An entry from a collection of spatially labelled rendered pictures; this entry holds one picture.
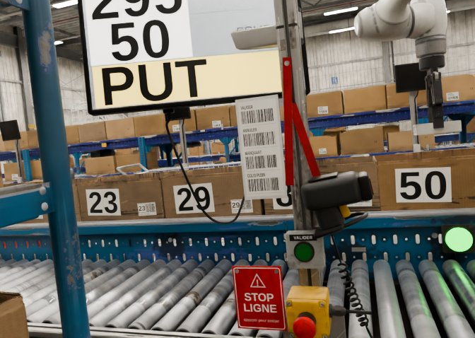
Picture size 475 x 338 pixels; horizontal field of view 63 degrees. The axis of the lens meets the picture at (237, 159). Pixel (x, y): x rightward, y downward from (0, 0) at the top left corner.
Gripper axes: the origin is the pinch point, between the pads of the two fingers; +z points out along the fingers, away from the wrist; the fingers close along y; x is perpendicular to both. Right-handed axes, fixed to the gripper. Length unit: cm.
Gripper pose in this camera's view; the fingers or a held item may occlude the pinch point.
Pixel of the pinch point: (435, 119)
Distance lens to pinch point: 142.4
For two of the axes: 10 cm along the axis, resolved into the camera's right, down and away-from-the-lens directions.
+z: 1.0, 9.9, 0.5
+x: -9.5, 0.8, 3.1
